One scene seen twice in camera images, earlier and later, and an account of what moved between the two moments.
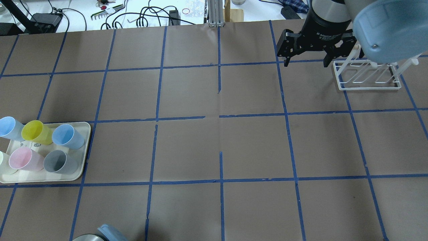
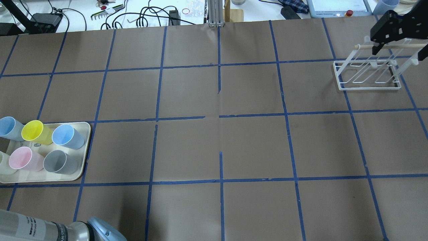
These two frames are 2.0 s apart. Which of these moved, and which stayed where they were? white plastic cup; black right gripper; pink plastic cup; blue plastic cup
Moved: black right gripper
Stayed: blue plastic cup; pink plastic cup; white plastic cup
